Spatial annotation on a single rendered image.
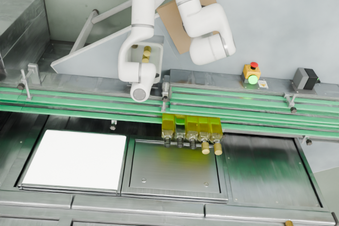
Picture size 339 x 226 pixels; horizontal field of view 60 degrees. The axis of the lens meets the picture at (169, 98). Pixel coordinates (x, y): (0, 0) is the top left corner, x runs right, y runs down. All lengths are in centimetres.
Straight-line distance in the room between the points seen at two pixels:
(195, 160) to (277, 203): 42
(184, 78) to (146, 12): 49
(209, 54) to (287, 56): 59
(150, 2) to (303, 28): 77
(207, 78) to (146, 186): 60
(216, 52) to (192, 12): 17
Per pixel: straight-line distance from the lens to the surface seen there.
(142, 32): 109
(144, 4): 110
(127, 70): 109
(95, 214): 132
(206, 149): 134
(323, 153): 223
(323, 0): 152
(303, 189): 161
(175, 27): 140
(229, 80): 153
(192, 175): 142
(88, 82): 157
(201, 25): 111
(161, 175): 139
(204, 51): 111
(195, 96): 140
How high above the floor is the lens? 203
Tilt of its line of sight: 50 degrees down
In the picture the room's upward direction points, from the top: 179 degrees counter-clockwise
